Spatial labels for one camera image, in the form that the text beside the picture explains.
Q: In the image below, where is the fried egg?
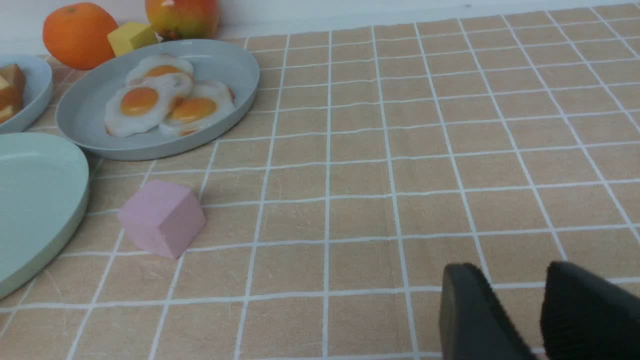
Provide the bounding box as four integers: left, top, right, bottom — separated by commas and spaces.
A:
158, 80, 236, 138
103, 73, 195, 138
125, 54, 194, 85

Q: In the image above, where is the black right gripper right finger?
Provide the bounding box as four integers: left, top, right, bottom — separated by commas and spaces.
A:
541, 260, 640, 360

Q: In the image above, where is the light blue plate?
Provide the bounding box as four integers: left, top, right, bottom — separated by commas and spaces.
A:
0, 54, 53, 134

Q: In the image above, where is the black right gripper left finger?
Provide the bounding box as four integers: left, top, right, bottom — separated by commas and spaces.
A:
439, 263, 536, 360

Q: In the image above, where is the yellow cube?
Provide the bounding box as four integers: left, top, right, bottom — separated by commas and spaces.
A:
107, 22, 159, 57

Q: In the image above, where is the pink cube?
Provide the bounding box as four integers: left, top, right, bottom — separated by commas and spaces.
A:
117, 180, 206, 259

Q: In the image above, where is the grey plate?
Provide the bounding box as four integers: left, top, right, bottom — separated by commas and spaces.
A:
55, 39, 260, 161

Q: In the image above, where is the orange fruit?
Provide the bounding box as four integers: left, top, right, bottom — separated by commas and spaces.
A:
42, 2, 118, 71

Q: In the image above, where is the green plate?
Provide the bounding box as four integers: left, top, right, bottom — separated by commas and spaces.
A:
0, 132, 90, 297

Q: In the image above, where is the red yellow apple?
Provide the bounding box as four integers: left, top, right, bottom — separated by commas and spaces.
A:
144, 0, 222, 41

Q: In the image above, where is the toast slice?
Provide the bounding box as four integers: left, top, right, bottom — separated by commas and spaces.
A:
0, 104, 22, 125
0, 63, 26, 109

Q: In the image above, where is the fried egg back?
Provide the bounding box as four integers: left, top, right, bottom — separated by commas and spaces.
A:
125, 54, 194, 85

